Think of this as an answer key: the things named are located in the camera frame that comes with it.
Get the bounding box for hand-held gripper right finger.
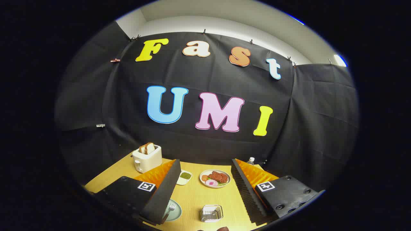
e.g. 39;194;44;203
231;158;325;225

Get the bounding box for white oval food plate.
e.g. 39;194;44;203
199;169;231;188

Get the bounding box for pale teal plate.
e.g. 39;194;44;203
163;199;182;222

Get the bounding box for white toaster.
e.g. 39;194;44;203
132;145;162;174

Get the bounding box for white divided snack dish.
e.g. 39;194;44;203
176;170;192;186

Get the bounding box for perforated steel basket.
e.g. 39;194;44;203
201;205;223;223

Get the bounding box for silver metal fork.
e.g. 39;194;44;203
165;203;176;222

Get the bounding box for brown meat pieces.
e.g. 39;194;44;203
209;171;229;184

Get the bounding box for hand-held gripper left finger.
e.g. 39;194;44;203
93;159;182;226

